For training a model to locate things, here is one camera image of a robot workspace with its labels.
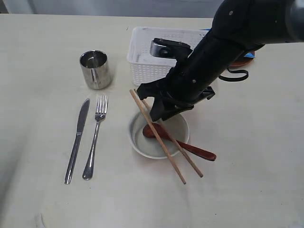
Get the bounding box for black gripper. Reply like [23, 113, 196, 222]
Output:
[137, 69, 215, 122]

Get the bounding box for dark red wooden spoon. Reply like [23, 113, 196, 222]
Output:
[142, 123, 217, 161]

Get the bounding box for white ceramic bowl black flowers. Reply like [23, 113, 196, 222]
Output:
[127, 111, 190, 160]

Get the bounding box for white plastic lattice basket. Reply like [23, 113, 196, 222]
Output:
[127, 27, 208, 86]

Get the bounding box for stainless steel fork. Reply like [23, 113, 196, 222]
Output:
[82, 95, 108, 180]

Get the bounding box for stainless steel table knife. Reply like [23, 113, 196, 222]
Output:
[64, 98, 90, 184]

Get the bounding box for wooden chopstick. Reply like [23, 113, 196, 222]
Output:
[133, 89, 203, 178]
[129, 89, 186, 185]

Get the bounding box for brown round plate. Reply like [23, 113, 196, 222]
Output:
[229, 56, 254, 68]

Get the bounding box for blue Lays chip bag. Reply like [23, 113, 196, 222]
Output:
[244, 52, 255, 58]

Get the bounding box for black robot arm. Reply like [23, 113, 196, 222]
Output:
[137, 0, 304, 121]

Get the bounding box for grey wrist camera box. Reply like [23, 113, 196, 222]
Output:
[150, 38, 192, 59]

